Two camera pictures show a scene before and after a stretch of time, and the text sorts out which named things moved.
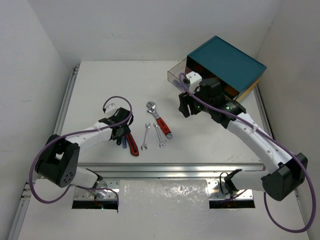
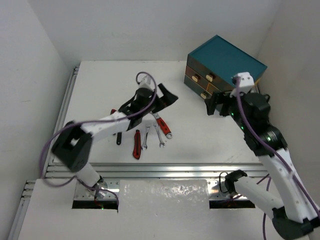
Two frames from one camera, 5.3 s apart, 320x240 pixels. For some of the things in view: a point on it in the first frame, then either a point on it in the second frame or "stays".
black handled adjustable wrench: [118, 140] stays
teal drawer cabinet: [238, 72] stays
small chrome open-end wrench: [161, 144] stays
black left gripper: [122, 132] -> [155, 100]
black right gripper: [185, 99] -> [217, 97]
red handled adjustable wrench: [152, 110] stays
